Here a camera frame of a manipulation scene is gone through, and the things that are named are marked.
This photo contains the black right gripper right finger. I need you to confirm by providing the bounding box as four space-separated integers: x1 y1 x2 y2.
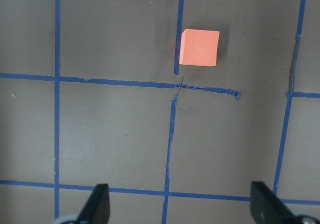
250 181 294 223

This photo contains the orange foam cube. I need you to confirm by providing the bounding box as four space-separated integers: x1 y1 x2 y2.
179 29 220 67

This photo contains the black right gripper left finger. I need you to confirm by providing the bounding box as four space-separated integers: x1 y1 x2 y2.
76 184 111 224

